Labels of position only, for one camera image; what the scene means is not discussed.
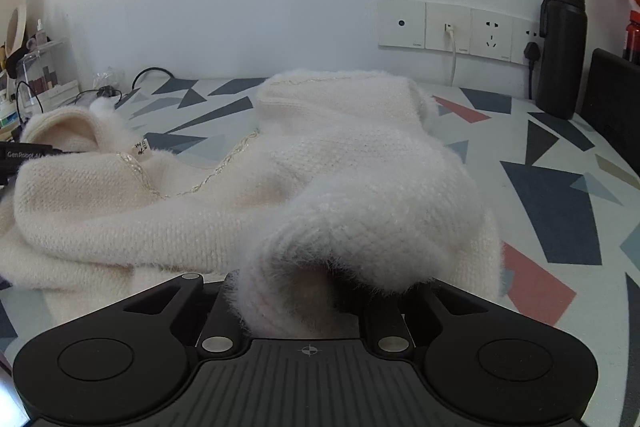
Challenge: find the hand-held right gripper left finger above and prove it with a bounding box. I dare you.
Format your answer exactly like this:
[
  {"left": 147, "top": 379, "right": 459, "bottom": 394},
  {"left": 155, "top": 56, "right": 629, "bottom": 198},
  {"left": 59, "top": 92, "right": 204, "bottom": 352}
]
[{"left": 122, "top": 273, "right": 252, "bottom": 354}]

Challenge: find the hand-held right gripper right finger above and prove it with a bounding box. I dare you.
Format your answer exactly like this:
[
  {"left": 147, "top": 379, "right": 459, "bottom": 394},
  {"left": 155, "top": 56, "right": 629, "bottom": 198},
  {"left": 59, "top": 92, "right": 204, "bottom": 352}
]
[{"left": 361, "top": 279, "right": 501, "bottom": 354}]

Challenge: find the cream fuzzy knit sweater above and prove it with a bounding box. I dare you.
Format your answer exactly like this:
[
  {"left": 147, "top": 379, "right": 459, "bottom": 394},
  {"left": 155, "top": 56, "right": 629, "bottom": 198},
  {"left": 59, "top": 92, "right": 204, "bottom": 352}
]
[{"left": 0, "top": 68, "right": 505, "bottom": 340}]

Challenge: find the clear acrylic organizer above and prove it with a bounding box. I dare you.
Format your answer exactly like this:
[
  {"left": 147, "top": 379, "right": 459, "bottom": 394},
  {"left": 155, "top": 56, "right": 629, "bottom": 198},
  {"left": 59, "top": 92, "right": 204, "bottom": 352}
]
[{"left": 15, "top": 38, "right": 81, "bottom": 118}]

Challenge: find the clear crumpled plastic bag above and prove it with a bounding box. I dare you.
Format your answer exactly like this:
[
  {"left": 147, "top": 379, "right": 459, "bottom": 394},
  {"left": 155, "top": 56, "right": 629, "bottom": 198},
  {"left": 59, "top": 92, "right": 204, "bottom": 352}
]
[{"left": 92, "top": 69, "right": 126, "bottom": 100}]

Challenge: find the white round roll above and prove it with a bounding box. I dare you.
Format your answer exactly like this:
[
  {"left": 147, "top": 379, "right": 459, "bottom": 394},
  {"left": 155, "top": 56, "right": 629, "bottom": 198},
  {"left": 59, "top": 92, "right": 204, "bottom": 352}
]
[{"left": 4, "top": 6, "right": 28, "bottom": 58}]

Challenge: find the geometric patterned tablecloth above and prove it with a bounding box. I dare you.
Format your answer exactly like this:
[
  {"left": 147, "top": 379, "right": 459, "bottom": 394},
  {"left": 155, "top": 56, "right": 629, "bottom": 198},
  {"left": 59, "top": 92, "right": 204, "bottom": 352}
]
[{"left": 0, "top": 77, "right": 640, "bottom": 427}]

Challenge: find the black power plug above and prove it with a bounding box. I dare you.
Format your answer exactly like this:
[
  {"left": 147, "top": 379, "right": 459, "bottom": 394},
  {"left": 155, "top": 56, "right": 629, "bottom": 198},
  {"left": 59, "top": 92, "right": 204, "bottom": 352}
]
[{"left": 524, "top": 42, "right": 543, "bottom": 100}]

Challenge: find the black insulated water bottle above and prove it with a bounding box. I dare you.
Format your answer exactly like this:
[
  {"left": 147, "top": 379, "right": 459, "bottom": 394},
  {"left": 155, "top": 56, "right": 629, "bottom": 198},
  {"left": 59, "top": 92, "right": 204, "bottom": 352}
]
[{"left": 536, "top": 0, "right": 589, "bottom": 120}]

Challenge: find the black box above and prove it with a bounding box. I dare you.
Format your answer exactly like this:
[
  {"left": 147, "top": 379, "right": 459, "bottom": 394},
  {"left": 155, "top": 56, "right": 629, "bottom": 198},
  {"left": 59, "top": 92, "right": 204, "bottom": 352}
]
[{"left": 580, "top": 48, "right": 640, "bottom": 158}]

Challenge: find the small red-capped bottle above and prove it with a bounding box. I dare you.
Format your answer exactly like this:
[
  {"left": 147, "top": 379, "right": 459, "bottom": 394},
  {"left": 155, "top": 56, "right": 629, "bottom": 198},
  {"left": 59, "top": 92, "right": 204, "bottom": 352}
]
[{"left": 622, "top": 10, "right": 640, "bottom": 62}]

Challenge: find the black looped cable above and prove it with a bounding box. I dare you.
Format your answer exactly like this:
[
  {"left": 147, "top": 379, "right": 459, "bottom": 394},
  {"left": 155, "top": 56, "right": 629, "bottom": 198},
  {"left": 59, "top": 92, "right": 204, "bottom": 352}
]
[{"left": 75, "top": 67, "right": 173, "bottom": 108}]

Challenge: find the white charging cable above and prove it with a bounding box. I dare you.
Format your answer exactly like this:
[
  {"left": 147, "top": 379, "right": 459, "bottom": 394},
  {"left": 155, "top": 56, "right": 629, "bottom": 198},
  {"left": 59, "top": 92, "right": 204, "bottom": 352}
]
[{"left": 445, "top": 24, "right": 458, "bottom": 86}]

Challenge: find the white wall socket panel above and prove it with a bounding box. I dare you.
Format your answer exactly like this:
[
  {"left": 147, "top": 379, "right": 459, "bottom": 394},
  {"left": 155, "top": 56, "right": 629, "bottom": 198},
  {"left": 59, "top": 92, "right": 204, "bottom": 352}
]
[{"left": 376, "top": 0, "right": 546, "bottom": 65}]

